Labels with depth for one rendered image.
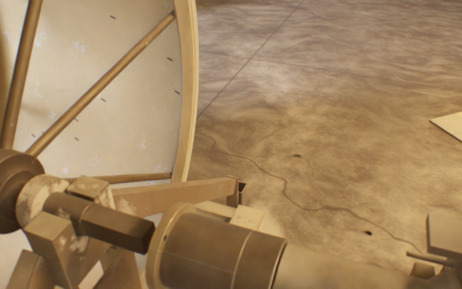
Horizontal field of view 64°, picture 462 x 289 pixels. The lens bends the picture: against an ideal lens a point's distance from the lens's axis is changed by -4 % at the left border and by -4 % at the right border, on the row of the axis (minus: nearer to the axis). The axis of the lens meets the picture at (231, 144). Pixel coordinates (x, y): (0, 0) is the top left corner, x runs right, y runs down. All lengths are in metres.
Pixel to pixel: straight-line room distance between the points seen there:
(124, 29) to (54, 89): 0.47
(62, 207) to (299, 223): 1.43
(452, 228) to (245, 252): 0.25
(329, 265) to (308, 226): 1.41
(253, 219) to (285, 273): 1.16
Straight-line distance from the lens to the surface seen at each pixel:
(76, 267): 0.70
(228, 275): 0.52
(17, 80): 0.78
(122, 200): 0.83
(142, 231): 0.60
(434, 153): 2.68
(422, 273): 0.66
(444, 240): 0.45
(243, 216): 1.67
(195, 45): 1.36
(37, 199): 0.68
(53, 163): 1.76
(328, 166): 2.32
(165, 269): 0.55
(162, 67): 1.41
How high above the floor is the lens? 1.37
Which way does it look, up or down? 34 degrees down
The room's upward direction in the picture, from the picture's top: straight up
